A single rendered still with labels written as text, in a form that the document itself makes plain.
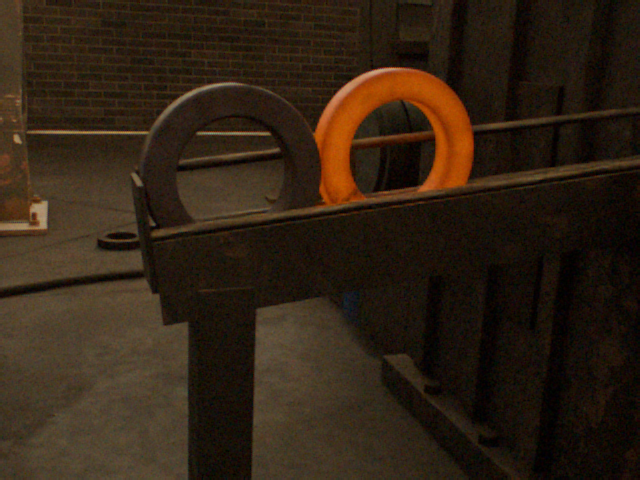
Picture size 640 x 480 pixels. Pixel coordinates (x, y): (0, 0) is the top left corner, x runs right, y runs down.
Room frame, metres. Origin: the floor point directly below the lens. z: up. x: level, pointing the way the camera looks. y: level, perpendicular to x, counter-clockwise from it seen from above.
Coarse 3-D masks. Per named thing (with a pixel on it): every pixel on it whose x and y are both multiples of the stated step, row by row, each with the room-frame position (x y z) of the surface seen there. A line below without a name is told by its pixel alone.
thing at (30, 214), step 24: (0, 0) 2.97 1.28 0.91; (0, 24) 2.97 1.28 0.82; (0, 48) 2.97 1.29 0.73; (0, 72) 2.97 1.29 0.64; (24, 72) 3.27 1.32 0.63; (0, 96) 2.96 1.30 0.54; (24, 96) 3.27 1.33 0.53; (0, 120) 2.96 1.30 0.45; (24, 120) 3.26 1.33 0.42; (0, 144) 2.96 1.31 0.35; (24, 144) 2.98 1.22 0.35; (0, 168) 2.96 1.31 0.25; (24, 168) 2.99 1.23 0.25; (0, 192) 2.96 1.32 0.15; (24, 192) 2.99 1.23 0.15; (0, 216) 2.95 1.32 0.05; (24, 216) 2.99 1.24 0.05
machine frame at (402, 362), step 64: (448, 0) 1.53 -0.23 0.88; (512, 0) 1.32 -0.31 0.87; (576, 0) 1.17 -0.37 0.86; (448, 64) 1.52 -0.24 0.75; (512, 64) 1.32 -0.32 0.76; (576, 64) 1.15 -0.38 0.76; (576, 128) 1.13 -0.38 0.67; (576, 256) 1.14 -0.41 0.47; (448, 320) 1.49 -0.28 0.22; (512, 320) 1.27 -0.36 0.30; (576, 320) 1.12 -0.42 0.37; (448, 384) 1.46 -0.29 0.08; (512, 384) 1.25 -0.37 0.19; (576, 384) 1.10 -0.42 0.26; (448, 448) 1.33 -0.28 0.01; (512, 448) 1.23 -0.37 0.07; (576, 448) 1.08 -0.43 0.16
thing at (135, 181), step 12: (132, 180) 0.73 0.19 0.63; (132, 192) 0.74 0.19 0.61; (144, 192) 0.68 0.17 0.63; (144, 204) 0.68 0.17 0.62; (144, 216) 0.68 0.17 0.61; (144, 228) 0.68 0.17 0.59; (144, 240) 0.68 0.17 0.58; (144, 252) 0.70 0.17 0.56; (144, 264) 0.72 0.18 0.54; (156, 276) 0.68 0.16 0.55; (156, 288) 0.68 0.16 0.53
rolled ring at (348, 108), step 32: (352, 96) 0.77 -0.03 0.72; (384, 96) 0.79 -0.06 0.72; (416, 96) 0.80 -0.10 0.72; (448, 96) 0.81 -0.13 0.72; (320, 128) 0.78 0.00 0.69; (352, 128) 0.77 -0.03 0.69; (448, 128) 0.82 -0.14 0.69; (448, 160) 0.82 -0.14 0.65; (320, 192) 0.79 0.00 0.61; (352, 192) 0.78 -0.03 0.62
